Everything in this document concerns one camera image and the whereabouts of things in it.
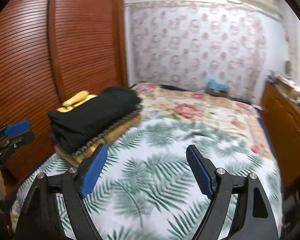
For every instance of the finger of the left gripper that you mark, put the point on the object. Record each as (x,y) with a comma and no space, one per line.
(19,140)

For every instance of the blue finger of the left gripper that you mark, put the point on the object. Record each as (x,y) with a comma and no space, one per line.
(16,129)

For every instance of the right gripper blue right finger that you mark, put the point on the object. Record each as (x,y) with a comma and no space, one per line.
(203,171)

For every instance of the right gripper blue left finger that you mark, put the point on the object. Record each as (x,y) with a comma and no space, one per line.
(90,169)

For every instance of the black printed t-shirt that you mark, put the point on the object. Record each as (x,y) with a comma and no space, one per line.
(73,129)

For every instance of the golden yellow folded cloth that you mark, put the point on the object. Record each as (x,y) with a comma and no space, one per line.
(73,161)

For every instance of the dark patterned folded cloth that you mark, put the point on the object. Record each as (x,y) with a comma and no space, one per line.
(110,134)

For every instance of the floral and palm bedspread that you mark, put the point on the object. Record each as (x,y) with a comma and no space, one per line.
(147,190)

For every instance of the bright yellow cloth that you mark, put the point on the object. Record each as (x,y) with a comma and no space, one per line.
(75,101)

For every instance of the blue item on bed head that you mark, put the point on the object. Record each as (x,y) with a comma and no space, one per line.
(216,89)

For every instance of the wooden sideboard cabinet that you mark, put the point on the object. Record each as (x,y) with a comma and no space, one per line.
(282,120)

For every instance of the wooden louvered wardrobe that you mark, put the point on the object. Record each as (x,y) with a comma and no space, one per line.
(50,50)

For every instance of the clutter on sideboard top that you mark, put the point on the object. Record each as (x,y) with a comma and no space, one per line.
(285,84)

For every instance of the patterned fabric headboard cover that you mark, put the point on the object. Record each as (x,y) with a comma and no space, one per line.
(189,44)

